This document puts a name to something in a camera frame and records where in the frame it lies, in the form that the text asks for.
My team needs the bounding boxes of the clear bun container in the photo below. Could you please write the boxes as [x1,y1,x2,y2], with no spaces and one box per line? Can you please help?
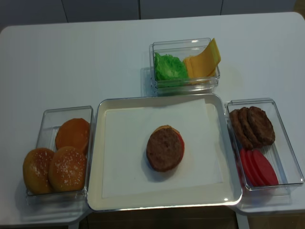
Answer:
[26,106,95,205]

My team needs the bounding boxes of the brown patty on tray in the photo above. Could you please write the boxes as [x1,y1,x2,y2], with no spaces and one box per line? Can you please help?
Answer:
[146,128,182,172]

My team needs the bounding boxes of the sesame bun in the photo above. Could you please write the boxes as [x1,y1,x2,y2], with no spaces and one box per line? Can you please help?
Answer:
[22,148,55,195]
[48,146,87,192]

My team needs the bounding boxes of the red tomato slice left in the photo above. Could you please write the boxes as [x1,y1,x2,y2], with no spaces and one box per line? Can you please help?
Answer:
[240,148,257,187]

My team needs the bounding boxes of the brown patty middle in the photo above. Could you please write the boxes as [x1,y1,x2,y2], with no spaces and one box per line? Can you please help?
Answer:
[238,107,263,148]

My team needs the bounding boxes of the bottom bun on tray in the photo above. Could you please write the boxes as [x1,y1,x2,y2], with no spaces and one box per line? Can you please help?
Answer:
[153,125,180,135]

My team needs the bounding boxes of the brown patty left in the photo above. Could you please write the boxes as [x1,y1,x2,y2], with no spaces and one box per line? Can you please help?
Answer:
[229,109,253,150]

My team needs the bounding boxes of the orange bun bottom in container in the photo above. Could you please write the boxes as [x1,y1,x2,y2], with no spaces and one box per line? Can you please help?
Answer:
[55,118,90,155]

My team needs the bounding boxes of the clear lettuce cheese container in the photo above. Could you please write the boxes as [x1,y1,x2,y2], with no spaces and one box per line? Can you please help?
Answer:
[149,38,220,96]

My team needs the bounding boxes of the clear patty tomato container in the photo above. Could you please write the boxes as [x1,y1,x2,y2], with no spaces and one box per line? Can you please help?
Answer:
[225,98,305,198]

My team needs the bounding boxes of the yellow cheese slice stack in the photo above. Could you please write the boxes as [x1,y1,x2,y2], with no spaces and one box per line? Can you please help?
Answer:
[183,57,216,78]

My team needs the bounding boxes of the yellow cheese slice top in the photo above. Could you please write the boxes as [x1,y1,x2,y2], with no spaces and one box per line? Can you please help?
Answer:
[190,38,221,68]

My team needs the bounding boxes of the green lettuce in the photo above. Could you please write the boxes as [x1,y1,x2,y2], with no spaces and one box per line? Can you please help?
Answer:
[154,53,188,81]

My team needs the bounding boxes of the red tomato slice on tray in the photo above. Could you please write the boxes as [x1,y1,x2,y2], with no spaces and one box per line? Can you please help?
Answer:
[177,134,185,161]

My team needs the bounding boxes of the sesame bun top left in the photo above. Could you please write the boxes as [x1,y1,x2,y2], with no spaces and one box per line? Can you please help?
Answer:
[22,148,55,195]

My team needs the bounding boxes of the sesame bun top right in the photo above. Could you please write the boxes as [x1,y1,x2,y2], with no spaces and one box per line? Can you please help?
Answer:
[48,146,87,192]

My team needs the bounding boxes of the white paper sheet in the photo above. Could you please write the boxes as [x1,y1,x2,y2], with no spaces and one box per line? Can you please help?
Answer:
[102,98,224,198]

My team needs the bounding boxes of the brown patty right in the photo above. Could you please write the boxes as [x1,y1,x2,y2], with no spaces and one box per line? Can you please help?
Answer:
[247,106,275,146]

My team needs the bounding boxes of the red tomato slice right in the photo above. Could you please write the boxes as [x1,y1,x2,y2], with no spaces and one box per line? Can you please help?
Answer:
[252,150,279,186]

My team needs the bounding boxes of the red tomato slice middle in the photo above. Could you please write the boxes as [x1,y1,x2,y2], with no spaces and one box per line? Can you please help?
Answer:
[245,150,266,187]

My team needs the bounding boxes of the white metal serving tray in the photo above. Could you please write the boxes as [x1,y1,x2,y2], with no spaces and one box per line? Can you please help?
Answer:
[87,94,242,211]

